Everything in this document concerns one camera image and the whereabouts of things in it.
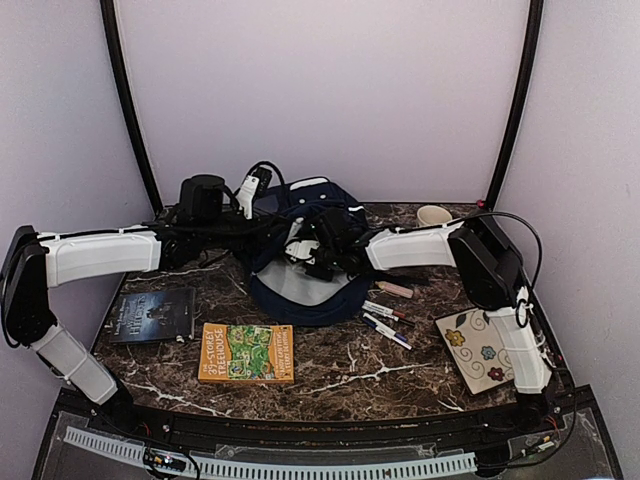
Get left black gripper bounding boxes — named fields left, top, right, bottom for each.
left=197, top=206, right=291, bottom=253

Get navy blue student backpack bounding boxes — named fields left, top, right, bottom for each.
left=234, top=175, right=431, bottom=327

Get orange 39-Storey Treehouse book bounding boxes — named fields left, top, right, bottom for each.
left=197, top=323, right=294, bottom=384

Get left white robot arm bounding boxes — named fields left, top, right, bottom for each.
left=1, top=168, right=274, bottom=436

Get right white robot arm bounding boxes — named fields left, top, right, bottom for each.
left=285, top=209, right=552, bottom=434

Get red-capped white marker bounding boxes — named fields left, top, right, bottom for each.
left=362, top=300, right=406, bottom=319

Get pink pencil-shaped eraser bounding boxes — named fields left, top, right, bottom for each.
left=376, top=281, right=414, bottom=299

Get cream floral ceramic mug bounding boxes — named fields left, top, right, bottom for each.
left=416, top=205, right=453, bottom=227

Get blue-capped white marker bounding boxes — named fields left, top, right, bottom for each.
left=370, top=326, right=412, bottom=351

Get black-capped white marker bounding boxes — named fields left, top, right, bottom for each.
left=368, top=311, right=416, bottom=328

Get dark Wuthering Heights book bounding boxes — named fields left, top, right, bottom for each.
left=108, top=288, right=195, bottom=345

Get purple-capped white marker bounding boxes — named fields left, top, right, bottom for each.
left=363, top=313, right=407, bottom=343

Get square floral ceramic plate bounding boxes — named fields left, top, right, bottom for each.
left=435, top=309, right=514, bottom=395

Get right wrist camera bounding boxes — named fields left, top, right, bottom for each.
left=284, top=239, right=320, bottom=262

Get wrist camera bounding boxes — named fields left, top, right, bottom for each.
left=284, top=239, right=320, bottom=262
left=235, top=167, right=272, bottom=220

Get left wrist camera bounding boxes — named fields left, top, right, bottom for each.
left=235, top=167, right=272, bottom=220

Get left black frame post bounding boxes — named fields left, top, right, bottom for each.
left=99, top=0, right=163, bottom=214

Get black frame post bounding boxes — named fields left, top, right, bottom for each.
left=99, top=0, right=163, bottom=214
left=484, top=0, right=545, bottom=210

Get grey slotted cable duct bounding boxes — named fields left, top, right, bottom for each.
left=63, top=427, right=477, bottom=479

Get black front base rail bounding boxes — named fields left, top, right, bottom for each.
left=33, top=386, right=623, bottom=479

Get right black frame post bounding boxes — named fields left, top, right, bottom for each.
left=484, top=0, right=545, bottom=210

